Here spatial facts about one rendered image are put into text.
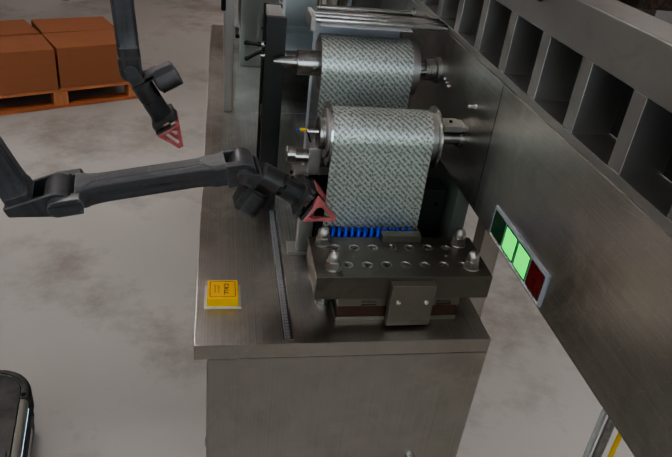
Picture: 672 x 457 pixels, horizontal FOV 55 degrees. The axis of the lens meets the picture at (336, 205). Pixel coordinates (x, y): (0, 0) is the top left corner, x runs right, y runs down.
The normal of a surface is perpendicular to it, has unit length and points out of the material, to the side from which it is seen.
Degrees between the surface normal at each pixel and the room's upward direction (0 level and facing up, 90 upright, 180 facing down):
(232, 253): 0
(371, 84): 92
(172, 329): 0
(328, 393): 90
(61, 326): 0
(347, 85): 92
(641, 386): 90
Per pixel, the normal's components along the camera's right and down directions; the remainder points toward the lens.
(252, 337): 0.11, -0.87
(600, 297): -0.98, -0.01
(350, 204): 0.15, 0.51
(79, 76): 0.58, 0.46
